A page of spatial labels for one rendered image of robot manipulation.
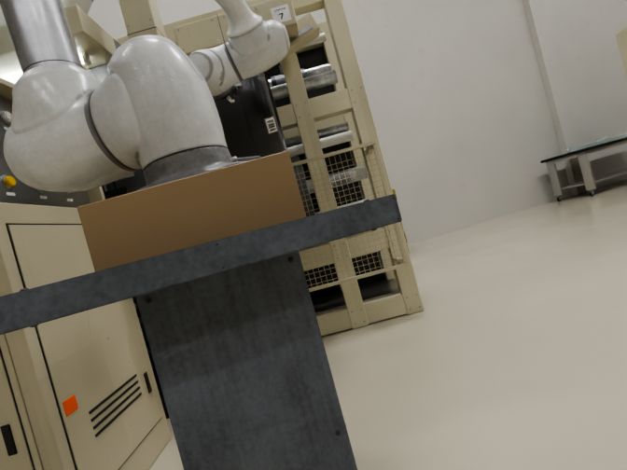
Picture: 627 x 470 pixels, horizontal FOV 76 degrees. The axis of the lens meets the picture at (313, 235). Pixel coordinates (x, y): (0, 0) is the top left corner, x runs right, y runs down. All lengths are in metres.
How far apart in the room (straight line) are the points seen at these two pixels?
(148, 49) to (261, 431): 0.63
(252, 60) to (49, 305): 0.82
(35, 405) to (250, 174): 0.85
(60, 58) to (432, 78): 6.48
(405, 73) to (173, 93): 6.26
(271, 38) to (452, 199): 5.79
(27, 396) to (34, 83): 0.74
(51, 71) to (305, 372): 0.67
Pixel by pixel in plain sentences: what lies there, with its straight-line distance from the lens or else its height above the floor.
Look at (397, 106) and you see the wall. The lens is 6.60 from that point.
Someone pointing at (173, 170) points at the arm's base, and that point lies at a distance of 0.69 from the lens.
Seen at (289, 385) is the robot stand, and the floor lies 0.40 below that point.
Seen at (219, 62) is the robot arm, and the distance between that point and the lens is 1.14.
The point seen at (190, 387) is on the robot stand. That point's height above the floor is 0.45.
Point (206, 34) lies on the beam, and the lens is 2.29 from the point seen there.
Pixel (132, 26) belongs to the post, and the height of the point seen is 1.68.
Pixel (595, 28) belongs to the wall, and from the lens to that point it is 9.74.
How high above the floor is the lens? 0.63
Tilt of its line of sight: 1 degrees down
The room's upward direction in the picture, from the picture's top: 15 degrees counter-clockwise
